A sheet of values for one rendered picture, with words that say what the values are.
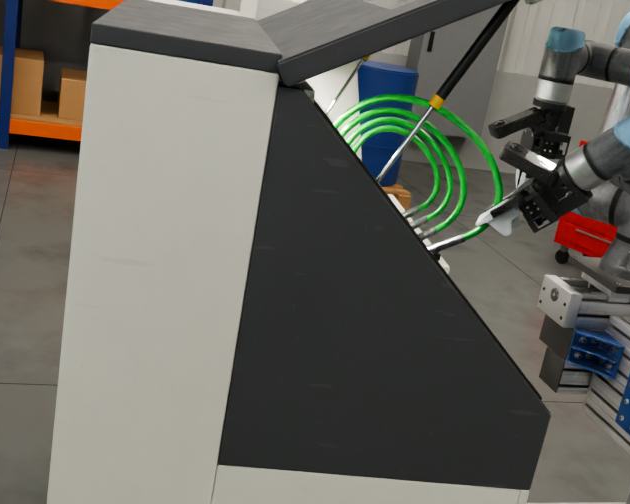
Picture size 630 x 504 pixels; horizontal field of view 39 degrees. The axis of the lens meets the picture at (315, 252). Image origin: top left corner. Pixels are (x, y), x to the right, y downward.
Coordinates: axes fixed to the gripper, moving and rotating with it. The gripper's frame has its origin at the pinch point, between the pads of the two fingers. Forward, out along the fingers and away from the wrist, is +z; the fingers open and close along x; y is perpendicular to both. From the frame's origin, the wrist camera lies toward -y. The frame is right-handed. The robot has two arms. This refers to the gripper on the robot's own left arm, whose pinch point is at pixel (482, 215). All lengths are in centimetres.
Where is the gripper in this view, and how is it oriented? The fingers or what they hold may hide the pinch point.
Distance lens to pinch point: 170.9
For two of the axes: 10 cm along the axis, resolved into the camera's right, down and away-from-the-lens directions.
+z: -6.4, 4.3, 6.3
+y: 5.8, 8.1, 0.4
